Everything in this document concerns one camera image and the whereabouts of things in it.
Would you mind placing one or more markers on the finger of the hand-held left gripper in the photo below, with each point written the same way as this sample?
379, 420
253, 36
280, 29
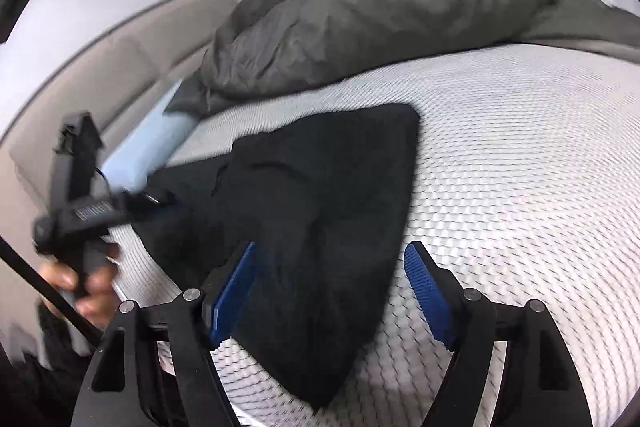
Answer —
150, 203

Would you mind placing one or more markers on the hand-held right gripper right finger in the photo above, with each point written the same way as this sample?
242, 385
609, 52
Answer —
430, 297

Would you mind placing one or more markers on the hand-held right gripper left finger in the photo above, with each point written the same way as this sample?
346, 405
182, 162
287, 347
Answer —
232, 297

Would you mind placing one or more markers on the black pants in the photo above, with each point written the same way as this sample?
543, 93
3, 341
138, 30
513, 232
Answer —
325, 207

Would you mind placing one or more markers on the person's left forearm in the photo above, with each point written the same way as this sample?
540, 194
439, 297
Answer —
55, 347

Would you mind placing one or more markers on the person's left hand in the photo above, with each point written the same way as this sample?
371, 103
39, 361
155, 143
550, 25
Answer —
97, 302

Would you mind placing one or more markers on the light blue pillow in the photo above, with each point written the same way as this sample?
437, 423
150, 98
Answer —
145, 147

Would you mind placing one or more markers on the beige padded headboard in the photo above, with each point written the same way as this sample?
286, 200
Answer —
125, 72

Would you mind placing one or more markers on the honeycomb patterned white mattress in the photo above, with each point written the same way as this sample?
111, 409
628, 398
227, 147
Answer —
500, 157

